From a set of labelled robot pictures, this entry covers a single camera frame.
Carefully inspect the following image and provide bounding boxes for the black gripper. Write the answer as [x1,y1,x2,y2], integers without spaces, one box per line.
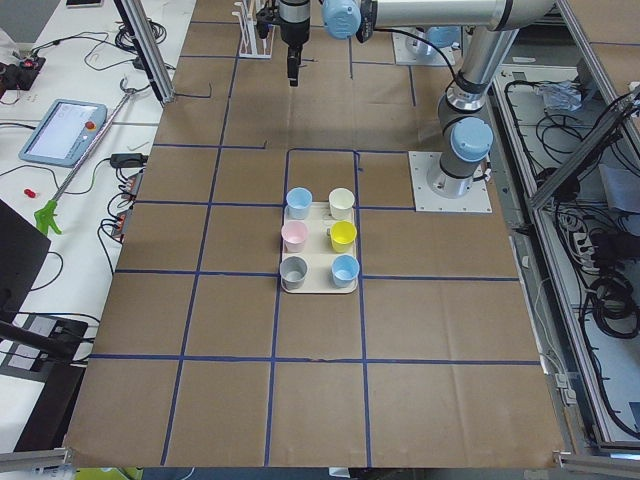
[278,0,311,87]

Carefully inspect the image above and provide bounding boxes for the light blue cup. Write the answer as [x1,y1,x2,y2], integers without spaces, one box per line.
[286,187,313,220]
[331,254,360,288]

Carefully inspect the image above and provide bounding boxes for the cream white cup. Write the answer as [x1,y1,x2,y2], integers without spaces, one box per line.
[328,187,355,220]

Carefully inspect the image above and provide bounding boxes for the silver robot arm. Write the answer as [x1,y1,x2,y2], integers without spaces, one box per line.
[406,26,460,57]
[321,1,553,199]

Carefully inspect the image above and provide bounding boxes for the pink cup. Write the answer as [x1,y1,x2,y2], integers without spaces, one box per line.
[281,220,309,253]

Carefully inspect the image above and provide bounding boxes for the yellow cup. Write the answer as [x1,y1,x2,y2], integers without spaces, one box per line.
[329,220,357,253]

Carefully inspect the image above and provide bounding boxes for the grey cup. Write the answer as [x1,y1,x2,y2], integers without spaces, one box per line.
[279,256,308,291]

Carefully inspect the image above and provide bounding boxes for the light blue cup front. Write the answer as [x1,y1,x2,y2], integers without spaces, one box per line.
[331,254,360,288]

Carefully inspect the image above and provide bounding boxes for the cream plastic tray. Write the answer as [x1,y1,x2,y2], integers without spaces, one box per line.
[281,202,360,294]

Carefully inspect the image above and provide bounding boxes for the black power adapter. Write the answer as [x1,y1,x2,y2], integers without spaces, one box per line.
[109,153,148,169]

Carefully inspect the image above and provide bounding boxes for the blue teach pendant tablet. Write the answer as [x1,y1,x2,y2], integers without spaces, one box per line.
[18,99,107,168]

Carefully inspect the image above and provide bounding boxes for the crumpled white paper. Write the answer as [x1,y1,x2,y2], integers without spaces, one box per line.
[534,81,582,112]

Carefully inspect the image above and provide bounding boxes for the black monitor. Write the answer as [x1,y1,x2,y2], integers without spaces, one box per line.
[1,201,86,361]

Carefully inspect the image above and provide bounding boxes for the white wire cup rack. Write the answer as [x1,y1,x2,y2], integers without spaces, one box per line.
[232,0,274,60]

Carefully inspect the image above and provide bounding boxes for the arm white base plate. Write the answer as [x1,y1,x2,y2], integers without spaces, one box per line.
[408,151,492,214]
[392,26,461,67]

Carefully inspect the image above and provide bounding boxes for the aluminium frame post left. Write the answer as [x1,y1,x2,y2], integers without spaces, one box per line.
[114,0,175,106]

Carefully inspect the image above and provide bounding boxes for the green handled reacher grabber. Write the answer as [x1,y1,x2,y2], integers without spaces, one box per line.
[33,74,141,236]

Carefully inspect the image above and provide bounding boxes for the aluminium frame strut right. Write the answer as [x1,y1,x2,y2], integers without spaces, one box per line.
[529,86,639,210]

